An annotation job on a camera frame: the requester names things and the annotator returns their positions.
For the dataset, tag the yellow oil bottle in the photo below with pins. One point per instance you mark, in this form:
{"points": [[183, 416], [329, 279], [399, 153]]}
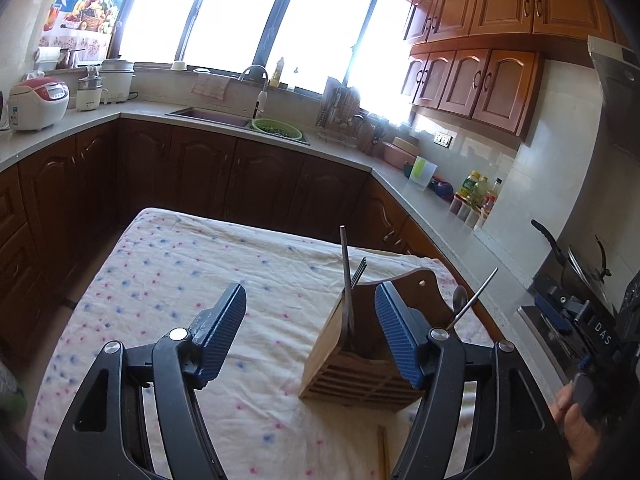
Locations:
{"points": [[470, 189]]}

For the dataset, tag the kitchen sink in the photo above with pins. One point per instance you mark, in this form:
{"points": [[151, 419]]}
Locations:
{"points": [[210, 116]]}

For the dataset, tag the kitchen window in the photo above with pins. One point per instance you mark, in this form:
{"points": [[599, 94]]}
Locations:
{"points": [[240, 15]]}

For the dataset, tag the metal spoon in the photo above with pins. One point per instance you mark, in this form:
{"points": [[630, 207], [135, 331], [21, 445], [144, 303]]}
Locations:
{"points": [[458, 297]]}

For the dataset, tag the black wok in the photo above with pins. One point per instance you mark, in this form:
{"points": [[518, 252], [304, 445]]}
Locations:
{"points": [[575, 270]]}

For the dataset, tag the metal fork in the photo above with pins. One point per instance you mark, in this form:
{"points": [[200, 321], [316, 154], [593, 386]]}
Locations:
{"points": [[359, 272]]}

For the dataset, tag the metal dish rack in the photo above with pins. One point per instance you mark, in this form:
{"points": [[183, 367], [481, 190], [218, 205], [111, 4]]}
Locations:
{"points": [[340, 137]]}

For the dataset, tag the hanging dish cloth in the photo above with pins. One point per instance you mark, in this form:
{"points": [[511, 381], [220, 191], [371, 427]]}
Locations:
{"points": [[209, 87]]}

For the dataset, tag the white bowl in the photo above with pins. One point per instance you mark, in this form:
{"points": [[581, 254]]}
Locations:
{"points": [[179, 66]]}

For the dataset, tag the red and white rice cooker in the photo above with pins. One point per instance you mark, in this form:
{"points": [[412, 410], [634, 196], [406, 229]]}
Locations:
{"points": [[37, 102]]}

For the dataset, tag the yellow dish soap bottle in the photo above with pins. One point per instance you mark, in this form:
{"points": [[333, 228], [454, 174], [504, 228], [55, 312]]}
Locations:
{"points": [[278, 74]]}

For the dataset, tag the dark sauce bottle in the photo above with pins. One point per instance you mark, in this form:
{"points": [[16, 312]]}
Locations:
{"points": [[495, 189]]}

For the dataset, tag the white wall outlet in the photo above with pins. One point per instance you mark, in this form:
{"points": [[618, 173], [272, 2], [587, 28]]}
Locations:
{"points": [[443, 139]]}

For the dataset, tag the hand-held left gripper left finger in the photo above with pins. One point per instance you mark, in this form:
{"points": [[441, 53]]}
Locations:
{"points": [[225, 332]]}

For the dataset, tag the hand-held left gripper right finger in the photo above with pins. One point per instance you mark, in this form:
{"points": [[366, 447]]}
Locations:
{"points": [[395, 335]]}

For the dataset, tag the green colander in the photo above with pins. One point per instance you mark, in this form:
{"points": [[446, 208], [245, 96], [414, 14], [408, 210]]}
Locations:
{"points": [[276, 129]]}

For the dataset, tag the pink container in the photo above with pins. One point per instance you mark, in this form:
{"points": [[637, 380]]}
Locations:
{"points": [[399, 154]]}

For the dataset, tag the wooden lower cabinets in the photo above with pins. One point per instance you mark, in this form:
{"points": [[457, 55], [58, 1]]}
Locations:
{"points": [[200, 175]]}

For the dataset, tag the black cooking utensil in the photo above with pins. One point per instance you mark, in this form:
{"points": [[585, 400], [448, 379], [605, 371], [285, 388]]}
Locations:
{"points": [[602, 260]]}

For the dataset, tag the wooden upper cabinets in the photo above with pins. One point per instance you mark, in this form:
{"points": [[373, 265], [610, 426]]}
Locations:
{"points": [[480, 75]]}

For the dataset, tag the steel range hood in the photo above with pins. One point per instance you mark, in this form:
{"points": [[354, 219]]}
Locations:
{"points": [[617, 90]]}

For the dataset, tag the knife rack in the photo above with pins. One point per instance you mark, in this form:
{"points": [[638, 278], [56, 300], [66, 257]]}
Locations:
{"points": [[340, 102]]}

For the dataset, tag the floral white tablecloth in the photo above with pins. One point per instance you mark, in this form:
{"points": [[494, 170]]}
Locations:
{"points": [[165, 285]]}

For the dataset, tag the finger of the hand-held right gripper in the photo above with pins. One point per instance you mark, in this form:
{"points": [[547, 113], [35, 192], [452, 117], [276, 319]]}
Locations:
{"points": [[555, 317]]}

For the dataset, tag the person's right hand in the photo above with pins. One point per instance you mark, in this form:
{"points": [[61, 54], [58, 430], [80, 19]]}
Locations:
{"points": [[582, 440]]}

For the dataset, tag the red and blue bowl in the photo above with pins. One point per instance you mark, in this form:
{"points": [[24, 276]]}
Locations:
{"points": [[443, 189]]}

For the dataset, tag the paper towel roll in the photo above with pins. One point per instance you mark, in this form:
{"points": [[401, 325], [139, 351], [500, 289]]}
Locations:
{"points": [[48, 59]]}

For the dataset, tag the large white rice cooker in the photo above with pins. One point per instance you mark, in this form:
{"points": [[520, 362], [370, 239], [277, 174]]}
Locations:
{"points": [[119, 82]]}

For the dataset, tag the green and white pitcher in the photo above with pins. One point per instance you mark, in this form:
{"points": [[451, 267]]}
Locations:
{"points": [[424, 172]]}

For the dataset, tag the wooden chopstick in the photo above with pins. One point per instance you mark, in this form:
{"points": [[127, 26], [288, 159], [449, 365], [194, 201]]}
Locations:
{"points": [[346, 270], [383, 452]]}

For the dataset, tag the wooden cabinets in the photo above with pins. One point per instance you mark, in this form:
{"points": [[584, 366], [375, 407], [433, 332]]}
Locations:
{"points": [[480, 75], [200, 175]]}

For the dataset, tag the curved kitchen faucet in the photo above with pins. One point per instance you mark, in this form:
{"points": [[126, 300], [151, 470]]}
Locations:
{"points": [[262, 95]]}

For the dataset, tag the wooden utensil holder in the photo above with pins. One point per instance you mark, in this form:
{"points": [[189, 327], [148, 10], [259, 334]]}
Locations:
{"points": [[345, 375]]}

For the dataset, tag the spice jar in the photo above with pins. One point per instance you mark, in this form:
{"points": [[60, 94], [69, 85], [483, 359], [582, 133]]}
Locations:
{"points": [[458, 206], [470, 213], [480, 218]]}

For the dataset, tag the gas stove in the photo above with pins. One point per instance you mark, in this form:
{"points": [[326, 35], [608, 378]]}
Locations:
{"points": [[542, 345]]}

